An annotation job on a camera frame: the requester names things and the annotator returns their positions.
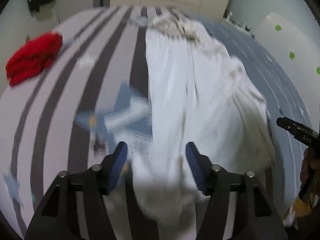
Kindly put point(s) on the cluttered white side table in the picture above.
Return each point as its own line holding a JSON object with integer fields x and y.
{"x": 242, "y": 27}

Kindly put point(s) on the person's right hand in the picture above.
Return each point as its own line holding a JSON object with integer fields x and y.
{"x": 309, "y": 174}

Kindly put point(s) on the striped grey blue bedsheet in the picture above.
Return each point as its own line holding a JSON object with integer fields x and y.
{"x": 94, "y": 95}

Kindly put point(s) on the red folded garment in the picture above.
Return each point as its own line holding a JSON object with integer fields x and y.
{"x": 33, "y": 58}

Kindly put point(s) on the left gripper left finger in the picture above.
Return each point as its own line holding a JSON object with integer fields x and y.
{"x": 112, "y": 168}

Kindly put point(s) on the white garment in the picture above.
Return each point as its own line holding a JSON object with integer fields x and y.
{"x": 201, "y": 94}

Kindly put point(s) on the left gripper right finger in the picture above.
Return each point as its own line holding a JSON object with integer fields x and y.
{"x": 200, "y": 167}

